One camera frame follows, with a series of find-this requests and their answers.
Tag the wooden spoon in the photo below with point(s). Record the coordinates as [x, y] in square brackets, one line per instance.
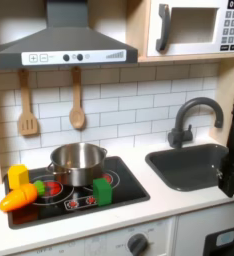
[77, 116]

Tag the steel pot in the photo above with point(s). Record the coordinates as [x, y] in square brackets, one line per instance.
[76, 170]

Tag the grey range hood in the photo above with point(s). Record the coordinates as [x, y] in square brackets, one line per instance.
[65, 43]

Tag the yellow block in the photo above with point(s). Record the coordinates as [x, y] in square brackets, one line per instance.
[17, 176]

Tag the dark grey tap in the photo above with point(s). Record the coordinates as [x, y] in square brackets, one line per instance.
[181, 133]

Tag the dark grey sink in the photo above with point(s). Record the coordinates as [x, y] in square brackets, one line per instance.
[185, 166]

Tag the green block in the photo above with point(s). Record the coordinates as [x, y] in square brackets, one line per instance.
[103, 193]

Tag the orange toy carrot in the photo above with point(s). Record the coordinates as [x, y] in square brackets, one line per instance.
[18, 198]

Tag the black stove top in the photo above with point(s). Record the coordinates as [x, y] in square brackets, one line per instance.
[129, 191]

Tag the white toy microwave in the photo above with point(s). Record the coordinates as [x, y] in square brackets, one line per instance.
[192, 46]

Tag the wooden slotted spatula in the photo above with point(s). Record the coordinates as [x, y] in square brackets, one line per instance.
[27, 124]

